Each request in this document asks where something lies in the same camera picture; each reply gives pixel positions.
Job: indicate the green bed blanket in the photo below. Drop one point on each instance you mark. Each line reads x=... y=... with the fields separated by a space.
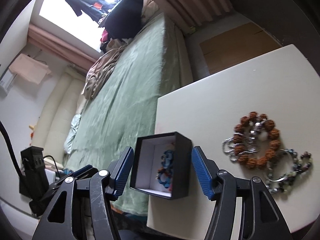
x=155 y=63

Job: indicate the beige cloth on wall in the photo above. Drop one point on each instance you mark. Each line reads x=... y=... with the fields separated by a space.
x=29 y=69

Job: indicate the beige crumpled blanket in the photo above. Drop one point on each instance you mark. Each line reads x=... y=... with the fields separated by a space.
x=100 y=72

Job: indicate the black jewelry box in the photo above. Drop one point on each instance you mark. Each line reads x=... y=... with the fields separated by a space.
x=161 y=165

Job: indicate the cream padded headboard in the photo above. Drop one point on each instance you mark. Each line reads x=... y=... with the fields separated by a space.
x=54 y=122

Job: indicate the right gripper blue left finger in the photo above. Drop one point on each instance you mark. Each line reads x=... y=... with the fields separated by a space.
x=119 y=173

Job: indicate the dark clothes pile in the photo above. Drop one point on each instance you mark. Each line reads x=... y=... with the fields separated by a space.
x=124 y=20

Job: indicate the wall air conditioner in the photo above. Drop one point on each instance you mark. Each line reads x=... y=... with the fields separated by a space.
x=7 y=81

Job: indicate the white leather side table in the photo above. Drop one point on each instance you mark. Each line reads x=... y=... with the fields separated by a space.
x=258 y=118

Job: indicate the pink curtain left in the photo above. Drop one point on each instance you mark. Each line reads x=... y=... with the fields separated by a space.
x=57 y=47

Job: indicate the hanging dark clothes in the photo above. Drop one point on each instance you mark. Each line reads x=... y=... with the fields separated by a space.
x=95 y=9

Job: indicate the flat cardboard on floor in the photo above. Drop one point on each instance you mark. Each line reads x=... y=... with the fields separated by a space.
x=236 y=46

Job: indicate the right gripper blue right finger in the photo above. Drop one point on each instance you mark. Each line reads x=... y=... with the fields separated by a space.
x=206 y=172

